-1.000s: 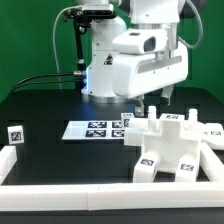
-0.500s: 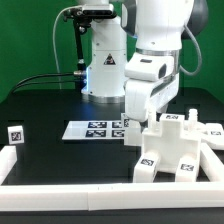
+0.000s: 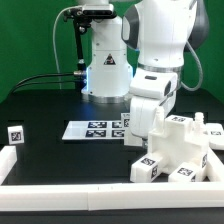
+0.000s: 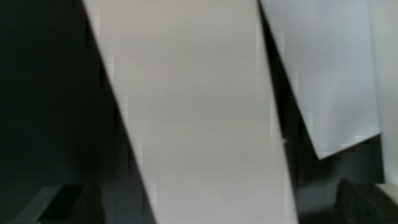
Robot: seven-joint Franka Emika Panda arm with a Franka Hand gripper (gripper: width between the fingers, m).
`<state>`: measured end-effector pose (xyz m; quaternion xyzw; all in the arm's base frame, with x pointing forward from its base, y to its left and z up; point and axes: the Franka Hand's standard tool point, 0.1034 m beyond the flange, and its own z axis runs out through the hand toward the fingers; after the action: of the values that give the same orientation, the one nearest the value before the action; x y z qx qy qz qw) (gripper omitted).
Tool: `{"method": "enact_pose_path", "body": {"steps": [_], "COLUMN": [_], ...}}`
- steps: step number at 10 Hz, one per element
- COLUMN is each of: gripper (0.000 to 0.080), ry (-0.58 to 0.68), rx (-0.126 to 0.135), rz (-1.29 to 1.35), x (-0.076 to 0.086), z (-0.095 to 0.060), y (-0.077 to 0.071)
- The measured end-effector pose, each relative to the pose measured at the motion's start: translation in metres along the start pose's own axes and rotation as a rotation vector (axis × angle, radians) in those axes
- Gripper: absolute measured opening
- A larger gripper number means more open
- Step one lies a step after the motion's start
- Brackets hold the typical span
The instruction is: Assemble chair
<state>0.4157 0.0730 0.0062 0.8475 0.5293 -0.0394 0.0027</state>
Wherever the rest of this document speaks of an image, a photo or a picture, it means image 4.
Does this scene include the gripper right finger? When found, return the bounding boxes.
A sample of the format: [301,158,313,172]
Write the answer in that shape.
[333,179,398,224]

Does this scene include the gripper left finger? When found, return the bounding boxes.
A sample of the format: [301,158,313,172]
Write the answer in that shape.
[11,184,102,224]

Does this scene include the white chair back frame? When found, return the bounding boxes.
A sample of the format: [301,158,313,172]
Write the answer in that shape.
[82,0,398,224]

